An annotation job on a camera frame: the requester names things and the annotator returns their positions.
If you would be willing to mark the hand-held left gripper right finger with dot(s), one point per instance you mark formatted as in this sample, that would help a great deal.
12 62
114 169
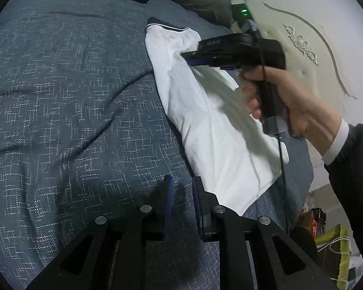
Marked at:
197 202

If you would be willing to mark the orange snack packet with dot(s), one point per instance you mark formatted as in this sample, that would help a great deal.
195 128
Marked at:
316 223

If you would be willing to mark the person's right hand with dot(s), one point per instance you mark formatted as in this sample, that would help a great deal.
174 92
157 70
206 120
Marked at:
302 102

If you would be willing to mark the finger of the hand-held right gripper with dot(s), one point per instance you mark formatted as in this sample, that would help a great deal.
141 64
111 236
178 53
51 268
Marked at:
205 60

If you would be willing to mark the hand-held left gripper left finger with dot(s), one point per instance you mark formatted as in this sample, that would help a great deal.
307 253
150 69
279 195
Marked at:
168 199

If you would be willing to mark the cream tufted headboard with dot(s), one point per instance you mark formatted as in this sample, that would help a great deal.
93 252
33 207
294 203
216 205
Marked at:
320 51

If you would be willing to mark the yellow green bag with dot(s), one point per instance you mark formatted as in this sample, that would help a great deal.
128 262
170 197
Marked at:
338 256

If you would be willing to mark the white polo shirt black trim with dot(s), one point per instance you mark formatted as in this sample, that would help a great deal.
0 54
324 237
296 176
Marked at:
217 133

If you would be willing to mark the bed with blue sheet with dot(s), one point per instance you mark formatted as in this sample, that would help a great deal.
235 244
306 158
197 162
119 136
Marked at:
63 96

